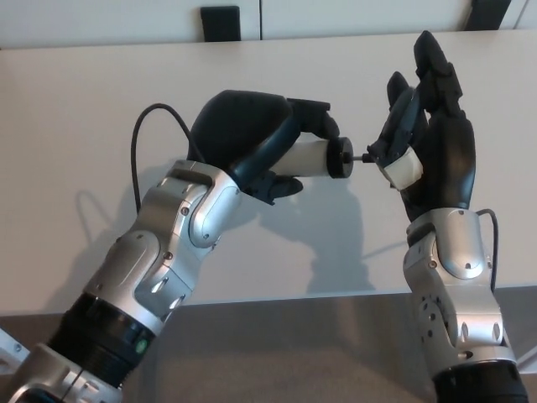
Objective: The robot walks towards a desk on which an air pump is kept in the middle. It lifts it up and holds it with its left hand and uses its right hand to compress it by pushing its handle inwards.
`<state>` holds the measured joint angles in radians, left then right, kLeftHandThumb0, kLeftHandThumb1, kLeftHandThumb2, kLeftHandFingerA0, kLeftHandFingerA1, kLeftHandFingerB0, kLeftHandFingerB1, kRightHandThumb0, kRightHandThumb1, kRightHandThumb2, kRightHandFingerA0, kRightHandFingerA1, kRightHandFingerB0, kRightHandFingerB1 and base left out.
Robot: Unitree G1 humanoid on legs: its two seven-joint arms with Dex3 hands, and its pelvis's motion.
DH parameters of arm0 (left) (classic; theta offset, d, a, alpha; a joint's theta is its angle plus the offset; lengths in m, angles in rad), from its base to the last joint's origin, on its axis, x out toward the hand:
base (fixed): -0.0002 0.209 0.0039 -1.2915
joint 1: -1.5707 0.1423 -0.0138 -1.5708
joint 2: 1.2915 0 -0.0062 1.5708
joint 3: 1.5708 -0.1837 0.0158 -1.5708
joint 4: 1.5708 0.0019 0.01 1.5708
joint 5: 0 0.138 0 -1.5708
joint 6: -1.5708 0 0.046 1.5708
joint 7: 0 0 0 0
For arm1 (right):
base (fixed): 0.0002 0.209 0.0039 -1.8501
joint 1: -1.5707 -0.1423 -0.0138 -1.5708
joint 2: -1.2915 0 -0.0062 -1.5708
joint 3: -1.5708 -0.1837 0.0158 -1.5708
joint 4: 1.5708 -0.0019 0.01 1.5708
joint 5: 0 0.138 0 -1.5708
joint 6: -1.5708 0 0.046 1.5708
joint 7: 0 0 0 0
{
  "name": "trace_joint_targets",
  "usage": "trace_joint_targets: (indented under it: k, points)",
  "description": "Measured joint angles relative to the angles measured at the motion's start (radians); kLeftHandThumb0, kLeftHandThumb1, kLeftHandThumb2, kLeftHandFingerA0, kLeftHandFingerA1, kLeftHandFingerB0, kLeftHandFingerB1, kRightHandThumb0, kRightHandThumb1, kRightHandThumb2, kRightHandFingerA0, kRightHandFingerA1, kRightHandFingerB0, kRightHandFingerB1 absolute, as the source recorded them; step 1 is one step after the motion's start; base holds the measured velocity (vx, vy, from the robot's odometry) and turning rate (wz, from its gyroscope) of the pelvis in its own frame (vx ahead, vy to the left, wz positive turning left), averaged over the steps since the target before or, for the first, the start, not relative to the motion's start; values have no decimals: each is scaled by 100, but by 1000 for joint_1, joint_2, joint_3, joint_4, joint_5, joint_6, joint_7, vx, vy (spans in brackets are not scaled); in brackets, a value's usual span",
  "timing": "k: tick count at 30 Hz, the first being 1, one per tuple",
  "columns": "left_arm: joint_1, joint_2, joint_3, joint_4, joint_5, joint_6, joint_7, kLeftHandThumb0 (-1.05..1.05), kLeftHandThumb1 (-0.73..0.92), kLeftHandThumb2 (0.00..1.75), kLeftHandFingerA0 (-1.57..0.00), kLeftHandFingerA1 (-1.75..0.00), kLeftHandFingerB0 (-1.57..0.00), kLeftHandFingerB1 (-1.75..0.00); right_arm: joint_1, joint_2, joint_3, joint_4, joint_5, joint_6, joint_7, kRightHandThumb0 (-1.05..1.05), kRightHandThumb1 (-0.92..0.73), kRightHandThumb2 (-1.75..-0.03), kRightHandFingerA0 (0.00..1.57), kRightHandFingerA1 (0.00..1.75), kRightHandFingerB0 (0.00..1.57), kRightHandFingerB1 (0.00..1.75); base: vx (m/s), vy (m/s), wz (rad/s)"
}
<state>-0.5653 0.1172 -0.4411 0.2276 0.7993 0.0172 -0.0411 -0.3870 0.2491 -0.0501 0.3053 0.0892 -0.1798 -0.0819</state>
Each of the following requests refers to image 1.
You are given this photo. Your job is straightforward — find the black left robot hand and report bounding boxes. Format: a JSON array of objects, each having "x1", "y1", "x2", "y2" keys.
[{"x1": 190, "y1": 89, "x2": 341, "y2": 207}]

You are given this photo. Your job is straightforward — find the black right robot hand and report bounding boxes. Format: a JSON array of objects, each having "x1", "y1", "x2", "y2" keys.
[{"x1": 367, "y1": 29, "x2": 477, "y2": 223}]

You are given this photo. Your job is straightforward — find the white air pump black handle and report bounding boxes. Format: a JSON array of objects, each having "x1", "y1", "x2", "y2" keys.
[{"x1": 268, "y1": 133, "x2": 371, "y2": 180}]

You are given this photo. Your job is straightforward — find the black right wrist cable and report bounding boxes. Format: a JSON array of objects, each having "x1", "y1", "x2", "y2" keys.
[{"x1": 476, "y1": 208, "x2": 500, "y2": 291}]

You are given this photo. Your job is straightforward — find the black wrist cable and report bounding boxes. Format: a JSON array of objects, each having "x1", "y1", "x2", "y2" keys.
[
  {"x1": 131, "y1": 103, "x2": 206, "y2": 211},
  {"x1": 476, "y1": 208, "x2": 500, "y2": 291}
]

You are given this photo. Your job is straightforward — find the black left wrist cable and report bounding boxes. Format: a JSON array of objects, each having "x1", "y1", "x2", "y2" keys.
[{"x1": 131, "y1": 103, "x2": 206, "y2": 211}]

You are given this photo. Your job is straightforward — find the black cabinet handle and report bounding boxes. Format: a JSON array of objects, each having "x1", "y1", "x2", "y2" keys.
[
  {"x1": 465, "y1": 0, "x2": 503, "y2": 31},
  {"x1": 200, "y1": 6, "x2": 241, "y2": 42}
]

